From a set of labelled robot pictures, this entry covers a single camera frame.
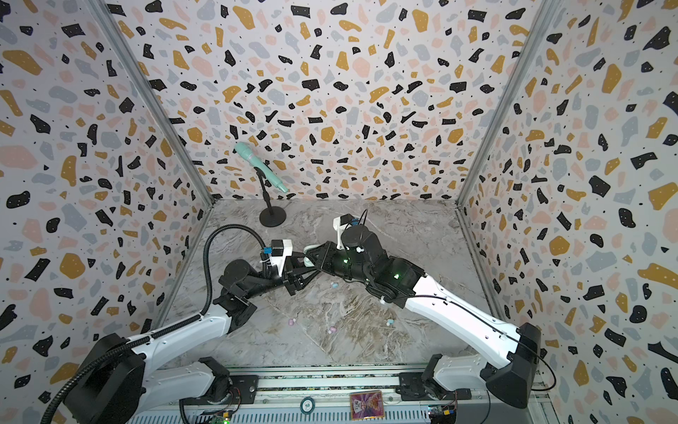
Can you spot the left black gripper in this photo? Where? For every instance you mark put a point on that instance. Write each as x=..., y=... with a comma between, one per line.
x=295, y=280

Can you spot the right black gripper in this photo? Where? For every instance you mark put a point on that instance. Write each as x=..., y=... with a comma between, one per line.
x=331, y=260

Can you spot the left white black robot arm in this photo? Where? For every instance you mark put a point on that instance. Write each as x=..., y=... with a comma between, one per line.
x=123, y=376

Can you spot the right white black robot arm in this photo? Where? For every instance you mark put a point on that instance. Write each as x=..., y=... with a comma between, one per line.
x=506, y=356

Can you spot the black microphone stand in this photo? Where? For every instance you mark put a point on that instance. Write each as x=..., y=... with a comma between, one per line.
x=272, y=216

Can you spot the round black white button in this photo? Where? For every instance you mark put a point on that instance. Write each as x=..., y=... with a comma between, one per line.
x=307, y=405

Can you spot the mint green microphone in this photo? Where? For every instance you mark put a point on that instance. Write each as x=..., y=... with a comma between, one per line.
x=247, y=154

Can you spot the colourful square card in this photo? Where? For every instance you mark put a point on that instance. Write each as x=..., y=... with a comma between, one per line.
x=367, y=405

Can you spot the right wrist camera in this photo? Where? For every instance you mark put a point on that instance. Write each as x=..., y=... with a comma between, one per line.
x=340, y=224

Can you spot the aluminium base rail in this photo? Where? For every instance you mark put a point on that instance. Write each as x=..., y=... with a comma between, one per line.
x=273, y=395

